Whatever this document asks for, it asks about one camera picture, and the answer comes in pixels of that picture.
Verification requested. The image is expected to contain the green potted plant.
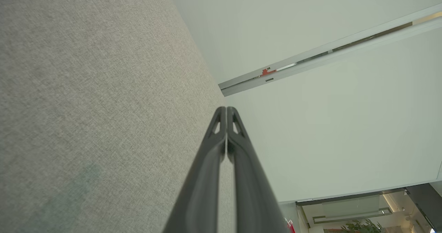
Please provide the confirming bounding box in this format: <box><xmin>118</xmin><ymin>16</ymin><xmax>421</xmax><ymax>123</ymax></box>
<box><xmin>340</xmin><ymin>218</ymin><xmax>383</xmax><ymax>233</ymax></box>

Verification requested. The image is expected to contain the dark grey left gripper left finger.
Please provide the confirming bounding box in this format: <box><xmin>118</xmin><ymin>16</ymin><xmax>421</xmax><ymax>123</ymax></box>
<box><xmin>162</xmin><ymin>106</ymin><xmax>227</xmax><ymax>233</ymax></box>

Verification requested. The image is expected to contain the grey metal partition post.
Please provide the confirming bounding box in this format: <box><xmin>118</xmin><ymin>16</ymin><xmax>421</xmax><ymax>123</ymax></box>
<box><xmin>221</xmin><ymin>17</ymin><xmax>442</xmax><ymax>97</ymax></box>
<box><xmin>218</xmin><ymin>3</ymin><xmax>442</xmax><ymax>90</ymax></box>

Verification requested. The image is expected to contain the dark door frame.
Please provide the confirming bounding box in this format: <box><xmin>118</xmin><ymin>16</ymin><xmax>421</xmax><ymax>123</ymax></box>
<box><xmin>405</xmin><ymin>183</ymin><xmax>442</xmax><ymax>233</ymax></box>

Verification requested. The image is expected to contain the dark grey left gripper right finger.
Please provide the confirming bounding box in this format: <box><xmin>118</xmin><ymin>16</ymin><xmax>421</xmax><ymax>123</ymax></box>
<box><xmin>227</xmin><ymin>106</ymin><xmax>289</xmax><ymax>233</ymax></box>

